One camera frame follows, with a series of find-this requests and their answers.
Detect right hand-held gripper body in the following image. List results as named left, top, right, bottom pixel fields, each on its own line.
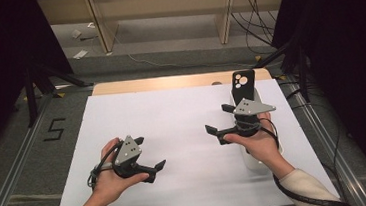
left=231, top=95, right=279, bottom=139

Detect left hand-held gripper cable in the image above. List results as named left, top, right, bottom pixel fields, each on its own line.
left=83, top=139, right=128, bottom=190

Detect person's left hand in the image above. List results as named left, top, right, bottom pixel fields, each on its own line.
left=87, top=134, right=152, bottom=206

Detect white floor cable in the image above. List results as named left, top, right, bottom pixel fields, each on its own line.
left=113, top=23, right=256, bottom=81

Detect light wooden shelf unit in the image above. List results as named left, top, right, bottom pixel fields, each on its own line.
left=36, top=0, right=292, bottom=61

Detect black stand legs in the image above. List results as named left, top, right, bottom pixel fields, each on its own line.
left=21, top=56, right=98, bottom=129
left=250, top=34, right=313, bottom=109

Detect bundle of black cables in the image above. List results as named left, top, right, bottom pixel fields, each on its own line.
left=229, top=0, right=282, bottom=58

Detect aluminium floor rail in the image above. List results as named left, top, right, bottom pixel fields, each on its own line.
left=284, top=75, right=366, bottom=206
left=0, top=90, right=64, bottom=206

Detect black floor cable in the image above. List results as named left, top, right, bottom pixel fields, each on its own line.
left=283, top=74, right=354, bottom=206

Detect person's right hand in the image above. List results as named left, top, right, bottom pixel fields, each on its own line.
left=221, top=110, right=295, bottom=183

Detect wooden table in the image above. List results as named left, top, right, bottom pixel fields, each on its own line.
left=90, top=67, right=273, bottom=97

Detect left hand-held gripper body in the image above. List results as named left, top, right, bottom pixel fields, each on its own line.
left=110, top=134, right=145, bottom=180

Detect white plastic bin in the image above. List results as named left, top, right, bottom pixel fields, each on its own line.
left=229, top=84, right=286, bottom=175

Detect dark curtain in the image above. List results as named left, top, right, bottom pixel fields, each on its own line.
left=266, top=0, right=366, bottom=206
left=0, top=0, right=81, bottom=162

